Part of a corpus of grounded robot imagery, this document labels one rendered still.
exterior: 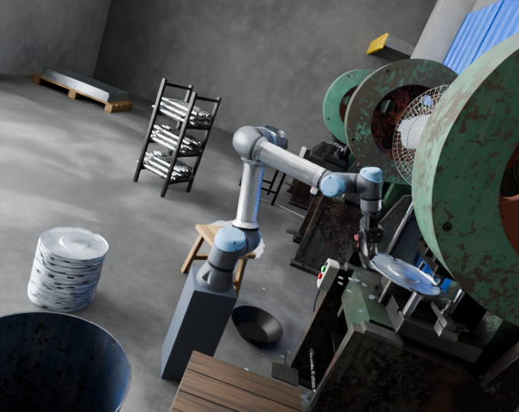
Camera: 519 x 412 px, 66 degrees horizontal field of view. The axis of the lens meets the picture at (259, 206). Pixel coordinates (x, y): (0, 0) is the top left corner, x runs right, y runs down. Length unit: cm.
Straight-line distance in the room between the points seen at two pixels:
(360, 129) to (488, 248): 179
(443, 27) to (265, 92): 327
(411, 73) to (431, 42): 387
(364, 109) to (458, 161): 179
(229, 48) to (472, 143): 731
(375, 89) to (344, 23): 541
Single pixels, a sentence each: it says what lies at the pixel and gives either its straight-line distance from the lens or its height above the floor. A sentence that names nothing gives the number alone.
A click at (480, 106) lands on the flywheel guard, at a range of 108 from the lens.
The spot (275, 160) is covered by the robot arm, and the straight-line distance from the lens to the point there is 143.
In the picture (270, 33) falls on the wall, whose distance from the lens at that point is 813.
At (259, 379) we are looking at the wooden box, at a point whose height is 35.
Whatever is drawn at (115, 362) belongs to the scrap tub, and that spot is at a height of 43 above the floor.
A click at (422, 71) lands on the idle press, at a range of 289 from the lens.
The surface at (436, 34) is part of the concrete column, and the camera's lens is 676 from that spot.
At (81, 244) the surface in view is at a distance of 201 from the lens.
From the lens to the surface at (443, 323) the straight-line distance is 155.
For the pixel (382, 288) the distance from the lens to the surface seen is 166.
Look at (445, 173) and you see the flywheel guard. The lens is 108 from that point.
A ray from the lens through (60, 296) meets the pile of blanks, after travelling 201.
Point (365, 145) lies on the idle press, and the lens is 285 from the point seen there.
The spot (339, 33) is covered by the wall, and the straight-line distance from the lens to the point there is 815.
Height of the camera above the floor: 128
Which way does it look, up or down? 17 degrees down
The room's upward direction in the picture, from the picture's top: 22 degrees clockwise
